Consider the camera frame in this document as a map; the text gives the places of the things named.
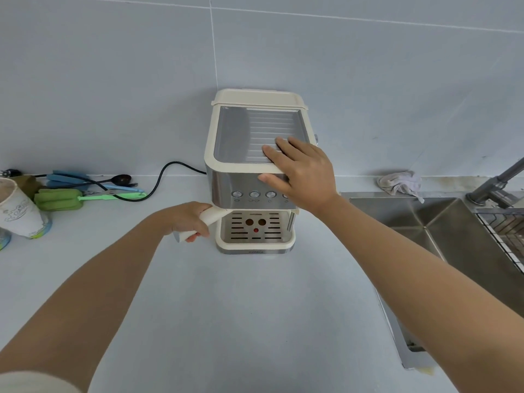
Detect metal sink drain rack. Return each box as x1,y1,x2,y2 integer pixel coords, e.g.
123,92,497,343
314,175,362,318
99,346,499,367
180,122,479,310
475,210,524,275

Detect grey metal faucet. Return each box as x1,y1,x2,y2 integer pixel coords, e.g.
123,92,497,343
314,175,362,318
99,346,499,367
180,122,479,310
465,157,524,209

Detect grey crumpled rag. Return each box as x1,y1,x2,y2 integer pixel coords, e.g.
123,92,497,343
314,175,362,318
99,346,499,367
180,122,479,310
377,170,425,204

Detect brown sponge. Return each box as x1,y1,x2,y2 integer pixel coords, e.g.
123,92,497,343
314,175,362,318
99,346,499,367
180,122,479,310
13,174,43,200

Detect printed white paper cup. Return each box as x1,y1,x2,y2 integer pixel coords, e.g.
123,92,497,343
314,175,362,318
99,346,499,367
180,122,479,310
0,178,53,240

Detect cream drip tray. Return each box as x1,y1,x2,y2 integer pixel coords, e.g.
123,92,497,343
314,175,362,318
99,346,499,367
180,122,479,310
215,209,296,257

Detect green sponge bottle brush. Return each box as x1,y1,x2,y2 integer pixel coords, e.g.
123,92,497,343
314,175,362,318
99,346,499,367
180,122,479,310
34,188,147,212

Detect stainless steel sink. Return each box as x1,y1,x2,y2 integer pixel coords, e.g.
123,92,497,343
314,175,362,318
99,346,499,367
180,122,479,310
339,192,524,371

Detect cream and steel espresso machine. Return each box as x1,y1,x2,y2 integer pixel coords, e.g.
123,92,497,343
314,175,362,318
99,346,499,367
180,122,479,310
204,89,320,257

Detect person's right hand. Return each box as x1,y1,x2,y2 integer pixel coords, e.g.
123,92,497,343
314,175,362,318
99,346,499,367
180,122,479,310
258,136,341,213

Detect person's right forearm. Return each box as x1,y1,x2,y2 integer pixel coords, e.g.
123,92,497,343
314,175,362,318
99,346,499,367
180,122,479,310
302,193,524,393

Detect blue bottle brush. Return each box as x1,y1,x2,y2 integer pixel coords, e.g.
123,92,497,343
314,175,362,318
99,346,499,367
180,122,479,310
46,170,139,191

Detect black spoon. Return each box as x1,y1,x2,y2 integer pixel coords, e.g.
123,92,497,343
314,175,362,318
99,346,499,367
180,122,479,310
87,174,133,187

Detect person's left hand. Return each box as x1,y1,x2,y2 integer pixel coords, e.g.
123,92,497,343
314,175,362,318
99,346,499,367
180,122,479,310
162,201,214,243

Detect person's left forearm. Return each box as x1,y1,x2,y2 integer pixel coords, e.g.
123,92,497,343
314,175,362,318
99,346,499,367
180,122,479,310
0,209,177,393

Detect cream portafilter handle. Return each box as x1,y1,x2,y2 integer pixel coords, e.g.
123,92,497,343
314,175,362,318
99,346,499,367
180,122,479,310
174,206,224,243

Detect black power cable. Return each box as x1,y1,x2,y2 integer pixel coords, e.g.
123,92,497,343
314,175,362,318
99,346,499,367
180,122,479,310
34,161,208,201

